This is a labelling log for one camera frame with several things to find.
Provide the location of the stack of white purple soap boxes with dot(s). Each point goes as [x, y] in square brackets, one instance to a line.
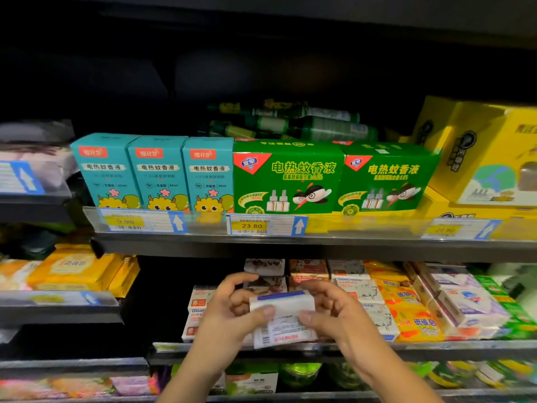
[470, 302]

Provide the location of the person's right hand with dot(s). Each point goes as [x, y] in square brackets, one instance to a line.
[348, 319]

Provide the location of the white blue price tag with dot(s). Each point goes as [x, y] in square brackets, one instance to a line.
[21, 176]
[460, 229]
[143, 221]
[267, 225]

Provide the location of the teal box pink flower print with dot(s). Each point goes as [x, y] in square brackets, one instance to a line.
[105, 168]
[159, 168]

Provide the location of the stack of floral soap boxes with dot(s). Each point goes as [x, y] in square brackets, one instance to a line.
[264, 267]

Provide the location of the green box mosquito print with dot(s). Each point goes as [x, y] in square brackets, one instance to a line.
[285, 172]
[386, 176]

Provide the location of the white hand sanitizer bottle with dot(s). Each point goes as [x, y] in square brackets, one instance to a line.
[512, 272]

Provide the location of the stack of pink soap boxes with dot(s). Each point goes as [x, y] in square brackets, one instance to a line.
[309, 268]

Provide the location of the large yellow box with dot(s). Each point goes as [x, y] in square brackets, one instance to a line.
[478, 151]

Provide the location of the dark green packets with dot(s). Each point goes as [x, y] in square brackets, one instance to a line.
[33, 241]

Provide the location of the stack of yellow soap cartons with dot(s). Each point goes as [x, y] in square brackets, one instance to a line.
[75, 271]

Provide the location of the orange white packet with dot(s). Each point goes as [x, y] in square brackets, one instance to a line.
[17, 274]

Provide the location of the green white carton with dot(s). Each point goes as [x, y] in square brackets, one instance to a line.
[220, 383]
[252, 380]

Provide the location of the row of pink orange packets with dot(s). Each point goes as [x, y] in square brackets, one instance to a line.
[75, 387]

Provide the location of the stack of green soap boxes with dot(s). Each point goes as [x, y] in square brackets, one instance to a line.
[516, 314]

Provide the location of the stack of white plastic packs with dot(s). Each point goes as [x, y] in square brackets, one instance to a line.
[38, 147]

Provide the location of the person's left hand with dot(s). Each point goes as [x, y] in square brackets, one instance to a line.
[226, 323]

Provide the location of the white blue price strip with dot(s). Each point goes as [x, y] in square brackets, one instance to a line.
[59, 298]

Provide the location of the stack of yellow soap boxes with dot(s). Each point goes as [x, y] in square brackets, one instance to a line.
[411, 319]

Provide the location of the stack of white orange soap boxes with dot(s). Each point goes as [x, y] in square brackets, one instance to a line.
[382, 319]

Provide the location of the row of dark green packs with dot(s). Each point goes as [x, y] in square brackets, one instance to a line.
[294, 121]

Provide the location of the flat yellow box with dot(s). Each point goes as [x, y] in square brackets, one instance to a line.
[495, 212]

